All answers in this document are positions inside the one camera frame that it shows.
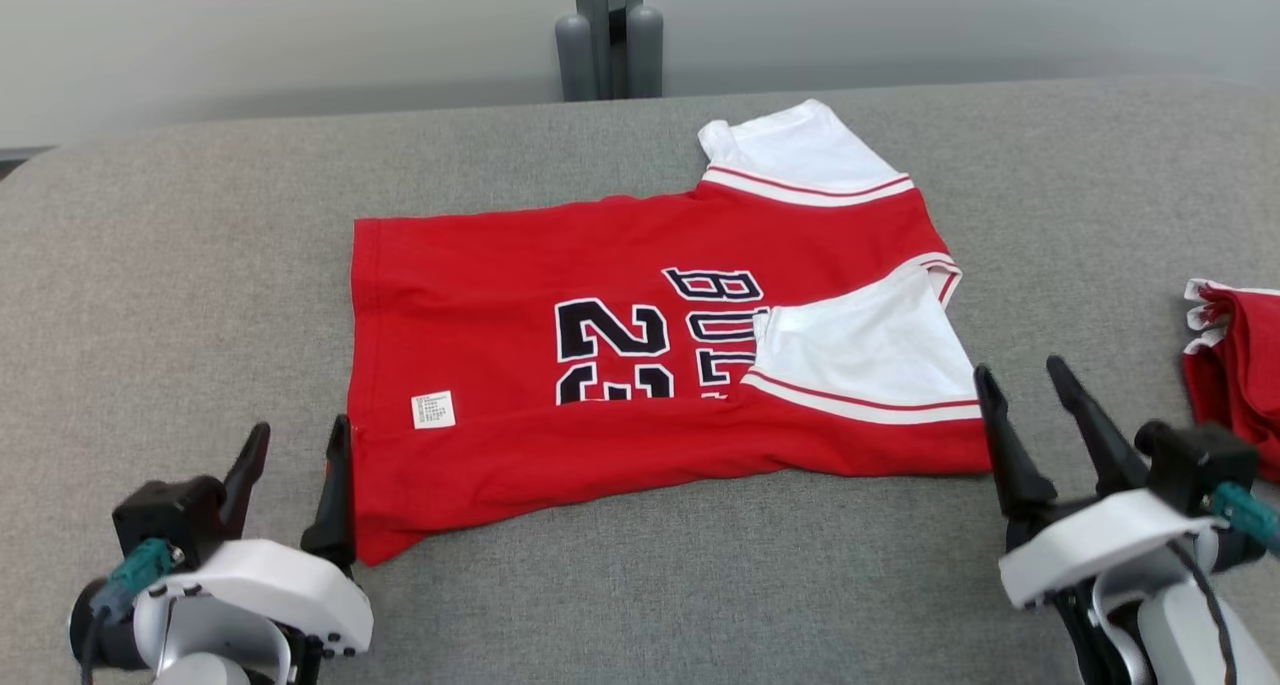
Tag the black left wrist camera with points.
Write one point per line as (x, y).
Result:
(170, 515)

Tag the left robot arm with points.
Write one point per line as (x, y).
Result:
(200, 670)

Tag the grey rounded post foot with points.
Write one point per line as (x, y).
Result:
(575, 60)
(646, 55)

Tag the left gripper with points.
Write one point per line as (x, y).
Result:
(280, 590)

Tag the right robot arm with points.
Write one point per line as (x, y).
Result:
(1170, 645)

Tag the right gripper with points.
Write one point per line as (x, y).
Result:
(1100, 545)

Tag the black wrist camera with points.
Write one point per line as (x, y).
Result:
(170, 515)
(1190, 460)

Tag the red basketball jersey white sleeves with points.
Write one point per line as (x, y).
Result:
(500, 265)

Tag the red garment white scalloped trim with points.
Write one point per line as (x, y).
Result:
(1250, 365)

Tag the grey metal partition post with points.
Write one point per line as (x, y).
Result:
(595, 25)

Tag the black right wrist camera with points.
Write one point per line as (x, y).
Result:
(1190, 460)

